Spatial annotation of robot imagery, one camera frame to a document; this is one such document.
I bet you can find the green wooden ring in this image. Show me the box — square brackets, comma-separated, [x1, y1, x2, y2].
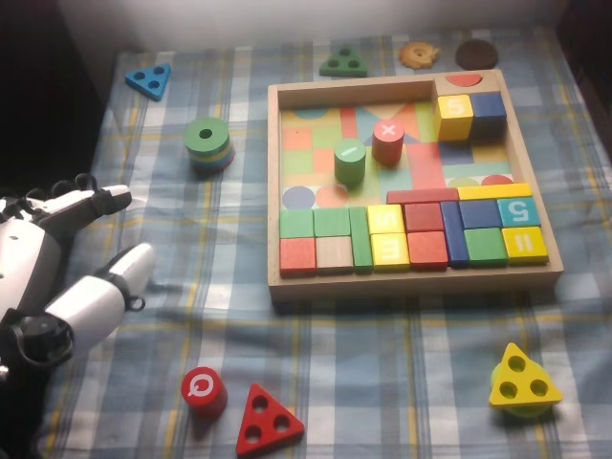
[183, 117, 231, 159]

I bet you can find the green cylinder with minus mark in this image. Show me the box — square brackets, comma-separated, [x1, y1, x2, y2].
[334, 139, 367, 188]

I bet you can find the green triangle with three holes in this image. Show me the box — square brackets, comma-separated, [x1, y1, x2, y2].
[318, 45, 369, 78]

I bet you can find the red cylinder with X mark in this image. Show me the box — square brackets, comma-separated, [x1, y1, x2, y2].
[371, 119, 406, 167]

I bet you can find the beige toy cookie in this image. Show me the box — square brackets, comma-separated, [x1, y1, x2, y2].
[399, 40, 441, 72]

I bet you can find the red cylinder with Q mark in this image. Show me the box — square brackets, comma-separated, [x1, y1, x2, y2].
[181, 366, 229, 418]

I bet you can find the blue plaid tablecloth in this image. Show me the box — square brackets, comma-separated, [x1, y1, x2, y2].
[37, 28, 612, 459]

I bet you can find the red triangle with three holes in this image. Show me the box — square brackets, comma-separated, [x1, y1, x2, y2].
[235, 382, 306, 458]

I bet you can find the yellow S cube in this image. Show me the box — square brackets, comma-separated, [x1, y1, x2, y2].
[433, 94, 475, 142]

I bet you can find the blue cube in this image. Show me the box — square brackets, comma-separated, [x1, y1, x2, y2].
[470, 92, 508, 142]

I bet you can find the blue wooden ring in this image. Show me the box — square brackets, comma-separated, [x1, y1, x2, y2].
[190, 147, 237, 177]

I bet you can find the wooden puzzle tray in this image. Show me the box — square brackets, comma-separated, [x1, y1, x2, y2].
[266, 69, 565, 301]

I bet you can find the blue triangle with three holes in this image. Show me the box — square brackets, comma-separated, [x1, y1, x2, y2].
[123, 62, 172, 102]

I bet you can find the yellow wooden ring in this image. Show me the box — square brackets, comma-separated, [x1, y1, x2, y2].
[187, 142, 234, 166]

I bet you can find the brown round toy cookie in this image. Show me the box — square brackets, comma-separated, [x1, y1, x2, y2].
[454, 38, 499, 71]

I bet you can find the yellow triangle with three holes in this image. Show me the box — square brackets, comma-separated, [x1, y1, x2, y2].
[488, 341, 564, 409]

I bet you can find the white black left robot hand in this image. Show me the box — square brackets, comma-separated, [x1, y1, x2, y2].
[0, 172, 158, 372]

